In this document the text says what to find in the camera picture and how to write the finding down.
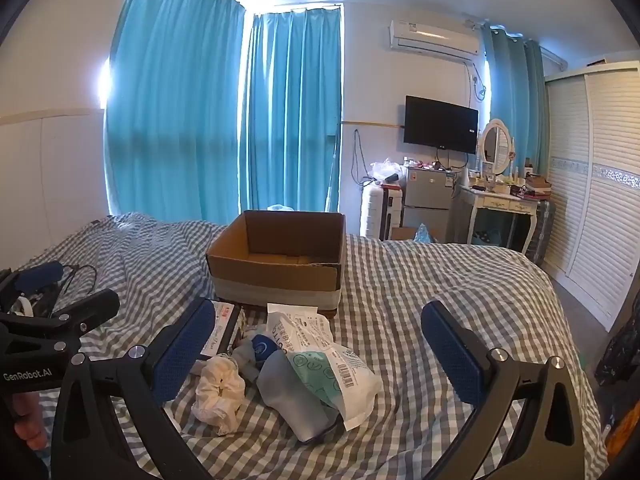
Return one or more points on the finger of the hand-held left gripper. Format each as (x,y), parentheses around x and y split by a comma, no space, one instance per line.
(90,310)
(42,276)

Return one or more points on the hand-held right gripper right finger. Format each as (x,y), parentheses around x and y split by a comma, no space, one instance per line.
(450,355)

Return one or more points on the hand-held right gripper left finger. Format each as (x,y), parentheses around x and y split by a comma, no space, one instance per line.
(184,355)

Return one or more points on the white packet red label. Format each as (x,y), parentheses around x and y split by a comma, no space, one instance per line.
(225,327)

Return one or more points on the cream fabric scrunchie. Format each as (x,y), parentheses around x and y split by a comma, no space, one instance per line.
(220,392)

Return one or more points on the green and white plastic package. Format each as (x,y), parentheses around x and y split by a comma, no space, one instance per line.
(345,375)

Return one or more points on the grey translucent bag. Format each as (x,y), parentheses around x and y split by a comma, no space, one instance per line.
(285,392)

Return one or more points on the white printed plastic bag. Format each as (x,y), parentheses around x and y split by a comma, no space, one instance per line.
(300,330)

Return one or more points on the brown cardboard box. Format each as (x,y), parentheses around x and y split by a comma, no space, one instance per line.
(280,265)

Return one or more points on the person's left hand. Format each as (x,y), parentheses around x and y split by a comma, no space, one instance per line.
(29,420)

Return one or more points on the grey checkered blanket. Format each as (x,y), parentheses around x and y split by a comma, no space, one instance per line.
(400,285)

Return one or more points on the light blue plastic bag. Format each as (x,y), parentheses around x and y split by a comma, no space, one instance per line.
(425,234)

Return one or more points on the small cardboard box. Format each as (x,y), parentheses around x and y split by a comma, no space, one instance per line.
(402,234)

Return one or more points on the grey suitcase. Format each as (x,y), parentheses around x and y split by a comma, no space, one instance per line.
(542,232)

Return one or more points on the white dressing table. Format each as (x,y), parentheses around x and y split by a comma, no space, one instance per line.
(500,207)

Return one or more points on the silver mini fridge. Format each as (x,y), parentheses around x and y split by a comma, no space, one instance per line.
(427,195)

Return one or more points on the white ribbed suitcase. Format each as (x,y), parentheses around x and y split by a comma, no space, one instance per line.
(372,212)

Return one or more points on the dark patterned bag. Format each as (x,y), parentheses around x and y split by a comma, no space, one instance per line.
(620,345)

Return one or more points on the stack of books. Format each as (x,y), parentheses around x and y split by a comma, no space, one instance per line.
(537,185)

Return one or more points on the clear plastic bag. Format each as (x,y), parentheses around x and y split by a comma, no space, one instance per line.
(385,170)

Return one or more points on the wide teal curtain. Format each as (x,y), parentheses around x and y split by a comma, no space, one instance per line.
(175,110)

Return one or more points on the white oval vanity mirror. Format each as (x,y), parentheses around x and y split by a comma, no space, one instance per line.
(492,145)

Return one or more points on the white slatted wardrobe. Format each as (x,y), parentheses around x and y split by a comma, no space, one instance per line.
(600,185)

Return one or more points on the narrow teal curtain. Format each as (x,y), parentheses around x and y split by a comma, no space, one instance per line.
(292,110)

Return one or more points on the teal curtain beside wardrobe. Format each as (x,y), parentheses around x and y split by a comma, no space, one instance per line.
(515,90)

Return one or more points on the white air conditioner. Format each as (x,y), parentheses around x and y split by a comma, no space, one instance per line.
(432,40)

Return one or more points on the black wall television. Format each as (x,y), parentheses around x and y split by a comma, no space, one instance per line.
(440,124)

